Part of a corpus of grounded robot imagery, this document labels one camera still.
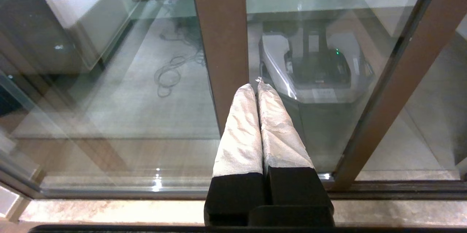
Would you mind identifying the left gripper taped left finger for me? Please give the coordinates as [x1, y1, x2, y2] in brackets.
[204, 83, 266, 226]

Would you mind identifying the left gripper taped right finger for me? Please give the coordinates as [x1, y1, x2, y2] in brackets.
[256, 77, 334, 209]

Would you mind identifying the brown framed sliding glass door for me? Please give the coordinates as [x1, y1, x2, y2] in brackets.
[62, 0, 467, 191]

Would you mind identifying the brown framed fixed glass panel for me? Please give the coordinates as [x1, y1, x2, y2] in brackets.
[0, 0, 250, 199]

